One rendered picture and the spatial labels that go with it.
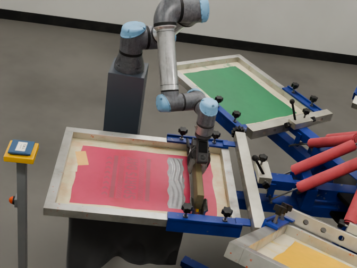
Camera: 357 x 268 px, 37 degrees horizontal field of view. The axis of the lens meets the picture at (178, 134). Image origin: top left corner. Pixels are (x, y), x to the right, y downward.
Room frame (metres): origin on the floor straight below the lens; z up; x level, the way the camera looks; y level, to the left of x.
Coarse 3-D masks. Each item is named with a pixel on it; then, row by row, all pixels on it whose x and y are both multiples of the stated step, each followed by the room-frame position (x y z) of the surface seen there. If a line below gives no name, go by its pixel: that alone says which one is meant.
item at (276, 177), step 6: (276, 174) 1.97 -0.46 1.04; (282, 174) 1.98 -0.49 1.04; (288, 174) 1.98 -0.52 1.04; (276, 180) 1.92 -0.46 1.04; (282, 180) 1.93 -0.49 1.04; (288, 180) 1.94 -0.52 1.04; (258, 186) 1.91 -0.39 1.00; (276, 186) 1.92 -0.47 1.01; (282, 186) 1.92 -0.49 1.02; (288, 186) 1.93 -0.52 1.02
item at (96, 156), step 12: (96, 156) 1.98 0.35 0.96; (132, 156) 2.03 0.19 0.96; (144, 156) 2.05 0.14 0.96; (156, 156) 2.06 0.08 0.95; (168, 156) 2.08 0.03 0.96; (180, 156) 2.10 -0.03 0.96; (84, 168) 1.88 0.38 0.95; (96, 168) 1.89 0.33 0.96; (156, 168) 1.97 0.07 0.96; (168, 180) 1.90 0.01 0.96; (204, 180) 1.95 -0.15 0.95
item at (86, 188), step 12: (84, 180) 1.80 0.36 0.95; (96, 180) 1.81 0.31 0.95; (156, 180) 1.88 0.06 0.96; (72, 192) 1.70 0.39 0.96; (84, 192) 1.72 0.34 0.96; (96, 192) 1.73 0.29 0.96; (156, 192) 1.80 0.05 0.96; (204, 192) 1.86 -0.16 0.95; (96, 204) 1.66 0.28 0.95; (108, 204) 1.67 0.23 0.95; (120, 204) 1.68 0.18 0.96; (132, 204) 1.70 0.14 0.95; (144, 204) 1.71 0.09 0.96; (156, 204) 1.72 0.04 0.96; (216, 204) 1.79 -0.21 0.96
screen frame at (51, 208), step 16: (80, 128) 2.13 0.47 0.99; (64, 144) 1.98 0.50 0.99; (144, 144) 2.13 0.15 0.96; (160, 144) 2.14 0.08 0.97; (176, 144) 2.15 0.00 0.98; (64, 160) 1.86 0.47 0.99; (224, 160) 2.08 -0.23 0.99; (224, 176) 1.98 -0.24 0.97; (48, 192) 1.64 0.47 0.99; (48, 208) 1.55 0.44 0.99; (64, 208) 1.56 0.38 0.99; (80, 208) 1.58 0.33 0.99; (96, 208) 1.59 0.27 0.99; (112, 208) 1.61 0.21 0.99; (144, 224) 1.59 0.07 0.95; (160, 224) 1.60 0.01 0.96
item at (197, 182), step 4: (196, 160) 1.94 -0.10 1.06; (196, 164) 1.91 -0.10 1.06; (200, 164) 1.92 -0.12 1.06; (196, 168) 1.88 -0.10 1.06; (200, 168) 1.89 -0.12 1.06; (192, 172) 1.92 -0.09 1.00; (196, 172) 1.85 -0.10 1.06; (200, 172) 1.86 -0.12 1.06; (192, 176) 1.90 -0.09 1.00; (196, 176) 1.83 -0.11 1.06; (200, 176) 1.83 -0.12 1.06; (196, 180) 1.80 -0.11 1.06; (200, 180) 1.80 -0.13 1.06; (196, 184) 1.78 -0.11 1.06; (200, 184) 1.78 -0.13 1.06; (196, 188) 1.75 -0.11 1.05; (200, 188) 1.75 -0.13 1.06; (196, 192) 1.73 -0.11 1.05; (200, 192) 1.72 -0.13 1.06; (196, 196) 1.72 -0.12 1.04; (200, 196) 1.70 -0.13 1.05; (204, 196) 1.71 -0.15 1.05; (196, 200) 1.70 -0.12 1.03; (200, 200) 1.71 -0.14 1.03; (196, 204) 1.70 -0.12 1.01; (200, 204) 1.71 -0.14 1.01; (196, 208) 1.70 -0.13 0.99; (200, 208) 1.71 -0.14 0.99
